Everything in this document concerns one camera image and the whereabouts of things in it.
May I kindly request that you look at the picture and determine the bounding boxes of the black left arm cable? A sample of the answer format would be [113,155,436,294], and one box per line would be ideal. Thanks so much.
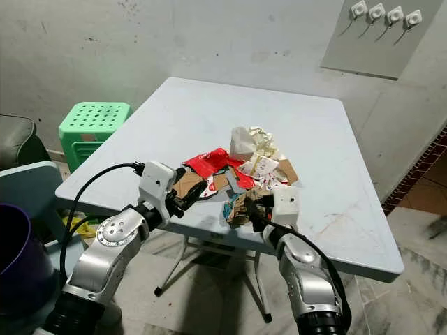
[60,161,147,287]

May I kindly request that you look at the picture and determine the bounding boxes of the crumpled brown paper ball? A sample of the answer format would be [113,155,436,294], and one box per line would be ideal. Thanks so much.
[223,190,263,228]

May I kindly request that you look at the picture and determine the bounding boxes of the white folding table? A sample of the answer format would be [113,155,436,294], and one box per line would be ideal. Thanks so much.
[54,77,404,323]

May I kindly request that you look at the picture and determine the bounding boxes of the yellow cloth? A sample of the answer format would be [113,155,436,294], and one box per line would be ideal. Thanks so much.
[66,215,96,238]

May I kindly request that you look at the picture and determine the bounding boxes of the red brick door threshold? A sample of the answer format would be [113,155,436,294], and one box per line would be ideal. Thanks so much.
[381,126,447,203]

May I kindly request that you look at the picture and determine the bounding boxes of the blue-grey plastic chair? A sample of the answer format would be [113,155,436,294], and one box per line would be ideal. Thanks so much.
[0,161,74,335]

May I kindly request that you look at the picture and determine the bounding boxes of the white red-printed paper carton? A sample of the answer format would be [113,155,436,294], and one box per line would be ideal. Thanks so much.
[244,155,280,184]

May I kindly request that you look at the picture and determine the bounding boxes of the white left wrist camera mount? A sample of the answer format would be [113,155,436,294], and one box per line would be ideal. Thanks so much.
[138,161,177,209]

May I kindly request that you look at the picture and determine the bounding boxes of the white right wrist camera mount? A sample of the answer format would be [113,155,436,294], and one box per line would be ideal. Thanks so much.
[272,186,300,228]

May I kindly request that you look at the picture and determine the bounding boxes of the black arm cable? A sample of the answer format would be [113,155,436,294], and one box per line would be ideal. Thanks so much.
[265,222,351,318]
[60,161,147,287]

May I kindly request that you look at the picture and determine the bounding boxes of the crumpled white paper bag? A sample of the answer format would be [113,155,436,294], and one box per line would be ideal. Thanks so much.
[229,126,280,163]

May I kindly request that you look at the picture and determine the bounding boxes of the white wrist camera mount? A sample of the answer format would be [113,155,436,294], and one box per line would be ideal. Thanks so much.
[138,161,177,209]
[272,186,300,228]

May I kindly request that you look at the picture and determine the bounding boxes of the grey wall panel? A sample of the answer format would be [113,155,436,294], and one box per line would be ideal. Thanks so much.
[320,0,432,80]

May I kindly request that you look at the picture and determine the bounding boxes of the small brown cardboard piece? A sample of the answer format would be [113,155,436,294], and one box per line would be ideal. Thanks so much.
[276,158,300,186]

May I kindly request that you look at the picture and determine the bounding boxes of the green plastic stool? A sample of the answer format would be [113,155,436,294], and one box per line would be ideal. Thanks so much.
[59,102,132,172]

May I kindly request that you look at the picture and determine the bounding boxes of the large brown cardboard piece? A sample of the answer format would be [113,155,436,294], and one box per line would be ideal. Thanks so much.
[177,171,228,200]

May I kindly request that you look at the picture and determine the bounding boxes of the purple plastic rubbish bin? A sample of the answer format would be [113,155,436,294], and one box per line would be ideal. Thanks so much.
[0,202,58,318]

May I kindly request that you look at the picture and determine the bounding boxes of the red plastic wrapper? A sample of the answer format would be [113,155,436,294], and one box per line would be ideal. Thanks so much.
[184,148,256,191]

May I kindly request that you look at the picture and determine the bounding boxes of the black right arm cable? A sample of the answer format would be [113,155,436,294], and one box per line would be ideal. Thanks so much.
[265,222,351,318]

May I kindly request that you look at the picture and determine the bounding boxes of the dark green armchair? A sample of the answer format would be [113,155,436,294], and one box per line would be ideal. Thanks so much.
[0,115,46,170]

